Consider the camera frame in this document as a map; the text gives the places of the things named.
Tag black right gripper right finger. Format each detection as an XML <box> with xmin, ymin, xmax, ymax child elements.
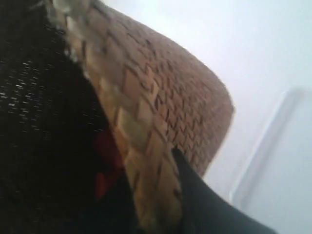
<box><xmin>172</xmin><ymin>148</ymin><xmax>277</xmax><ymax>234</ymax></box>

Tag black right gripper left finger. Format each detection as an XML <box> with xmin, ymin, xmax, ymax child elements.
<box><xmin>97</xmin><ymin>171</ymin><xmax>141</xmax><ymax>234</ymax></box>

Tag brown woven wicker basket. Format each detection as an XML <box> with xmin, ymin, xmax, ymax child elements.
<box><xmin>0</xmin><ymin>0</ymin><xmax>236</xmax><ymax>234</ymax></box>

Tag red cylinder front facing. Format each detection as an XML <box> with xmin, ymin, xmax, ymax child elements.
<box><xmin>95</xmin><ymin>171</ymin><xmax>117</xmax><ymax>200</ymax></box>

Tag red plastic cups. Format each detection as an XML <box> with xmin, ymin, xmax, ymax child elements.
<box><xmin>93</xmin><ymin>128</ymin><xmax>124</xmax><ymax>171</ymax></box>

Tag white rectangular plastic tray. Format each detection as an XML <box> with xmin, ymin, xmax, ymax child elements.
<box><xmin>226</xmin><ymin>89</ymin><xmax>312</xmax><ymax>208</ymax></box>

